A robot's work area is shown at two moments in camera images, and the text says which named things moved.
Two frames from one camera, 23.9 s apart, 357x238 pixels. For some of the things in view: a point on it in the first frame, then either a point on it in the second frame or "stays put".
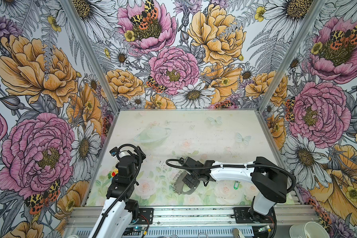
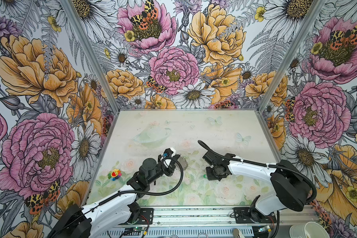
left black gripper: (136, 160) → (171, 167)
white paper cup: (308, 229) stays put
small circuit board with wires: (136, 230) stays put
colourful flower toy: (111, 174) stays put
